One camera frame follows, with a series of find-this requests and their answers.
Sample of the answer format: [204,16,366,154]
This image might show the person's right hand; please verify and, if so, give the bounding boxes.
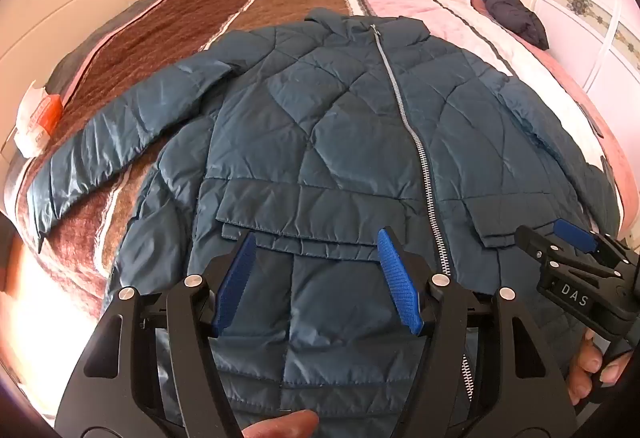
[569,329,635,407]

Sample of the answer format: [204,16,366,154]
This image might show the dark navy puffer jacket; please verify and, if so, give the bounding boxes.
[469,0,550,51]

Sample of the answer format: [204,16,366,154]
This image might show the brown and pink striped blanket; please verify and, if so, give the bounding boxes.
[10,0,628,319]

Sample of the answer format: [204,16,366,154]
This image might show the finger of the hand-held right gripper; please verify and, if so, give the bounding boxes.
[515,225,617,282]
[552,219,629,265]

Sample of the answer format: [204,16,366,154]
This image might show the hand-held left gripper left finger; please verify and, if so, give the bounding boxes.
[55,232,258,435]

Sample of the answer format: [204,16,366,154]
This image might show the teal quilted puffer jacket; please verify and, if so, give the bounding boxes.
[25,7,623,438]

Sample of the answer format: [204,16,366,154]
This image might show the white wardrobe with floral trim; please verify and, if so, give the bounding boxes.
[530,0,640,134]

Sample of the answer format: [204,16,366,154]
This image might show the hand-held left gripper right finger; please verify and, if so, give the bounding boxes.
[376,228,581,435]

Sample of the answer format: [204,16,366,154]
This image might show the orange and white plastic bag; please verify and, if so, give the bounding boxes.
[14,80,65,158]

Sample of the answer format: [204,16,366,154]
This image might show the person's left hand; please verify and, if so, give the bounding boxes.
[242,409,321,438]

